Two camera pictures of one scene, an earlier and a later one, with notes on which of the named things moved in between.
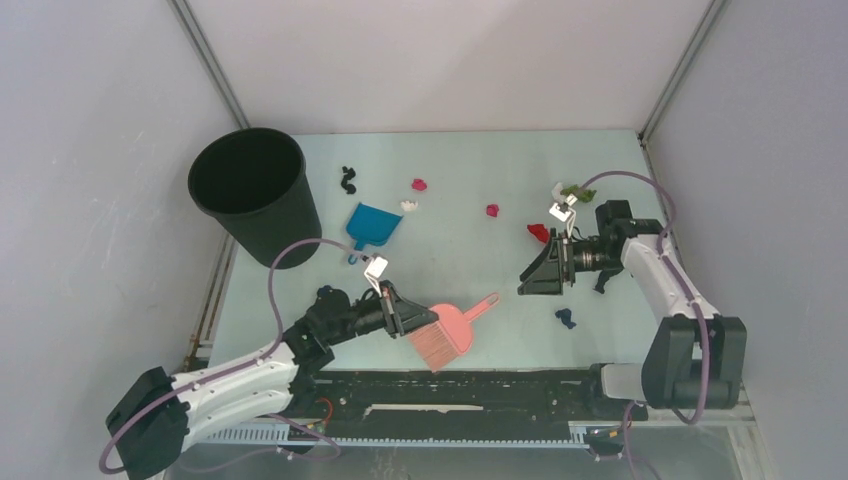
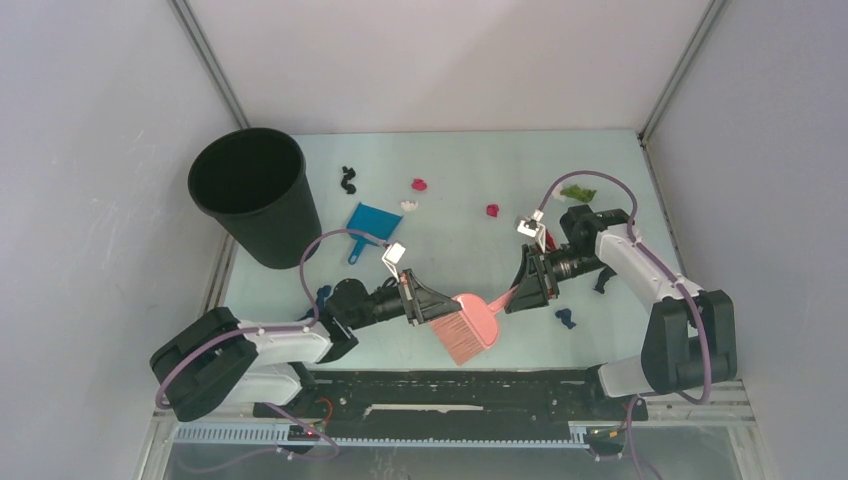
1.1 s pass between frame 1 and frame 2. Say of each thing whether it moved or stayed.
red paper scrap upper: stayed
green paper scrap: stayed
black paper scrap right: stayed
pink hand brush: moved
